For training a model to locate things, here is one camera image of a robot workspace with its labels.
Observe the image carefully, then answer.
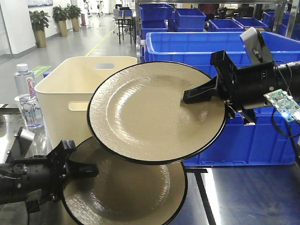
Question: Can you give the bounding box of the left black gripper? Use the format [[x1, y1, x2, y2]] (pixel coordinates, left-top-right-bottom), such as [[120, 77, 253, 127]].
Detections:
[[13, 140, 99, 203]]

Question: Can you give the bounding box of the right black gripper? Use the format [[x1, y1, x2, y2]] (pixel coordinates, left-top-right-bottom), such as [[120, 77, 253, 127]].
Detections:
[[182, 50, 278, 124]]

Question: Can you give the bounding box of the beige plate black rim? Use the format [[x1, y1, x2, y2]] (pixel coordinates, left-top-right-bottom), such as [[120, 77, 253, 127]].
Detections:
[[87, 62, 225, 165], [63, 137, 188, 225]]

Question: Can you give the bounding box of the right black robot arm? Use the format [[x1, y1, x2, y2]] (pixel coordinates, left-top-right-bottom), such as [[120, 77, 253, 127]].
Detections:
[[183, 50, 300, 123]]

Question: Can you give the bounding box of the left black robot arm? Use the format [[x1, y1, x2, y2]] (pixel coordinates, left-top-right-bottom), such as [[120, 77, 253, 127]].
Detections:
[[0, 140, 99, 204]]

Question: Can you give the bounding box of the large blue crate top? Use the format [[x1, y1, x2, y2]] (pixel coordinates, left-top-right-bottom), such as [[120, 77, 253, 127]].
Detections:
[[145, 32, 300, 78]]

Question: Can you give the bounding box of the large blue crate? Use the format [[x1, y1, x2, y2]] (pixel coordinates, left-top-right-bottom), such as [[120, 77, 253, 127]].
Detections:
[[183, 107, 295, 166], [145, 32, 300, 78]]

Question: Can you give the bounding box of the blue crate rear right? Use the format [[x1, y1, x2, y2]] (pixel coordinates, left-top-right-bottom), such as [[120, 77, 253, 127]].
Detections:
[[208, 19, 244, 32]]

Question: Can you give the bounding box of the blue crate rear middle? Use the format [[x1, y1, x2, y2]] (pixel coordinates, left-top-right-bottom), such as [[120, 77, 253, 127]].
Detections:
[[174, 8, 206, 32]]

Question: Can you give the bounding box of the cream plastic storage bin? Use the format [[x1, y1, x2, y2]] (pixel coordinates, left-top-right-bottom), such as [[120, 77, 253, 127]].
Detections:
[[35, 56, 137, 147]]

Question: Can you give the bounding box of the large blue crate bottom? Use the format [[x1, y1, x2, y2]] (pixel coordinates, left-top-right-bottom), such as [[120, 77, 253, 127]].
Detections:
[[183, 107, 295, 166]]

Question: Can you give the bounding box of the green circuit board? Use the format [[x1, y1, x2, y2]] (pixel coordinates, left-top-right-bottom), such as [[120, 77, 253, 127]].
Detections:
[[263, 89, 300, 122]]

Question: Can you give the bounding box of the blue crate rear left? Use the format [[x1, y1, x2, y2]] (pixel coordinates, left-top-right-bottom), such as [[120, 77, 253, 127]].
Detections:
[[139, 3, 174, 21]]

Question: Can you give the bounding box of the clear water bottle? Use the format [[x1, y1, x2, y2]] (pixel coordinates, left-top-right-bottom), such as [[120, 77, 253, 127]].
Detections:
[[14, 63, 44, 129]]

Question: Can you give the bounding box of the potted plant far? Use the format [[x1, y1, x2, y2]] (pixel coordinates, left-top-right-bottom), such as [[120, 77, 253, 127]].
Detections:
[[67, 4, 81, 32]]

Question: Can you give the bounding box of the potted plant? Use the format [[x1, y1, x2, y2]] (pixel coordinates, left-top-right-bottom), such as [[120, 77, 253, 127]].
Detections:
[[29, 10, 50, 48], [52, 5, 68, 37], [67, 4, 81, 32]]

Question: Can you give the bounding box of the potted plant near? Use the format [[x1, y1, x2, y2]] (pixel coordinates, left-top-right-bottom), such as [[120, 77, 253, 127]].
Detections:
[[29, 10, 50, 48]]

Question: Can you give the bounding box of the potted plant middle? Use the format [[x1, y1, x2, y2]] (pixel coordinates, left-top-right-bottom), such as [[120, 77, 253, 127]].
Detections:
[[52, 5, 68, 37]]

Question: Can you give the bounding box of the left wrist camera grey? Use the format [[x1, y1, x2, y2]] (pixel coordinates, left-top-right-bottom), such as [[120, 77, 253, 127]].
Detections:
[[6, 127, 35, 163]]

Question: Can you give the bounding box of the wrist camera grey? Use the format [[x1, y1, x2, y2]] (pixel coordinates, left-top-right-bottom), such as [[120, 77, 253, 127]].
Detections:
[[240, 27, 274, 65], [6, 127, 35, 163]]

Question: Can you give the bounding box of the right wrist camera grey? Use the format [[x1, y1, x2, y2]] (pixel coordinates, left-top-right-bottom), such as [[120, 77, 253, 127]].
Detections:
[[240, 27, 274, 65]]

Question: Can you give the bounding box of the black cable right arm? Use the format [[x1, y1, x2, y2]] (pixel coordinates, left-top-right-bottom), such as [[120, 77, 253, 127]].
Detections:
[[270, 60, 300, 169]]

